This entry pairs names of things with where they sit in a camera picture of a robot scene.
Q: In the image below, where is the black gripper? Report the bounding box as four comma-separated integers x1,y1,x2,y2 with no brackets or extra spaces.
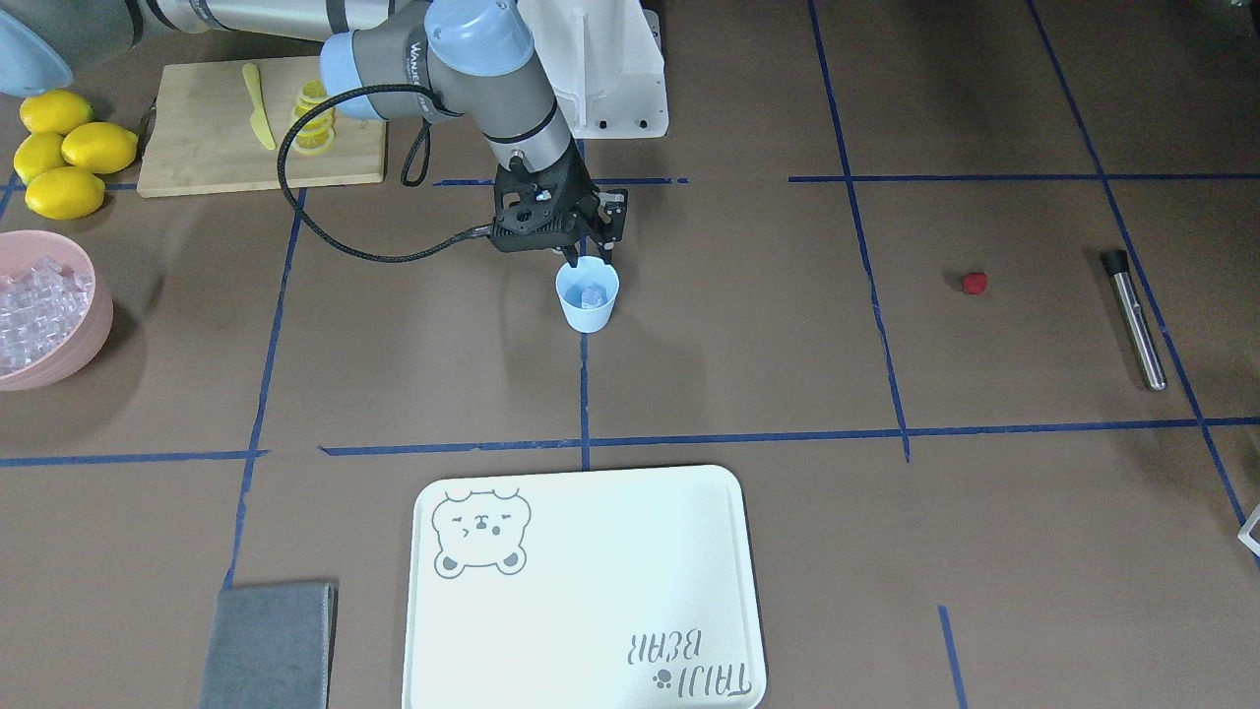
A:
489,150,629,269

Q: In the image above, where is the red strawberry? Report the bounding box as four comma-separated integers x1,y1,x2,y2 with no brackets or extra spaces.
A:
960,271,989,295

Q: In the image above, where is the steel muddler black tip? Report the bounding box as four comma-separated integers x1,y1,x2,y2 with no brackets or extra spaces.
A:
1099,248,1168,392

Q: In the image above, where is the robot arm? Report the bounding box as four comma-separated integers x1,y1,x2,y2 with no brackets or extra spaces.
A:
3,1,627,268

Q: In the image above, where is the light blue cup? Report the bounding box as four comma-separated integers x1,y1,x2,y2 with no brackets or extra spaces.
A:
554,256,621,335

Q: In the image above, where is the ice cube in cup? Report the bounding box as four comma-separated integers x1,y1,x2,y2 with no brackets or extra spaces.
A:
580,283,609,310

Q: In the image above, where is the pile of clear ice cubes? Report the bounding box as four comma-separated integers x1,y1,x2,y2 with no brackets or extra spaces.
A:
1,254,95,375

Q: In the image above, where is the lemon slices row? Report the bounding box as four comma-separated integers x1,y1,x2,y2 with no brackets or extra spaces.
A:
291,78,335,156

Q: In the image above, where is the yellow plastic knife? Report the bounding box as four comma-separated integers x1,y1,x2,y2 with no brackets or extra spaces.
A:
239,62,278,150

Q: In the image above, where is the white bear tray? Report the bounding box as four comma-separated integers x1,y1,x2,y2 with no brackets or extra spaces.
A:
401,463,769,708

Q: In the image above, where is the wooden cutting board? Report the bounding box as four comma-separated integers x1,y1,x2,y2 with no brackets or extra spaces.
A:
139,60,387,198

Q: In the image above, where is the yellow lemon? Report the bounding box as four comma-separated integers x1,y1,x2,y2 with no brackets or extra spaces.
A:
13,133,68,185
60,122,139,174
19,89,95,136
26,166,106,220

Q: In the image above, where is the grey folded cloth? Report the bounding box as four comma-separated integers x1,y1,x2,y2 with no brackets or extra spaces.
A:
199,581,336,708

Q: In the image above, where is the yellow lemon bottom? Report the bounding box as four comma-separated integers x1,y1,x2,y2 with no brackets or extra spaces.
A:
26,166,106,220

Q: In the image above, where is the pink bowl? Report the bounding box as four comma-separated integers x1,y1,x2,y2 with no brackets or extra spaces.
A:
3,229,113,392

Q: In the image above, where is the yellow lemon top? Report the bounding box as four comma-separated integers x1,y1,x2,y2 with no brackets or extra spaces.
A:
19,89,95,136

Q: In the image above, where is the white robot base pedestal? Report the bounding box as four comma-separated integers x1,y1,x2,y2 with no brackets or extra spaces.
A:
518,1,669,140

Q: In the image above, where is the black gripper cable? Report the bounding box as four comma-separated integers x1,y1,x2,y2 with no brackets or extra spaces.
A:
278,83,493,264

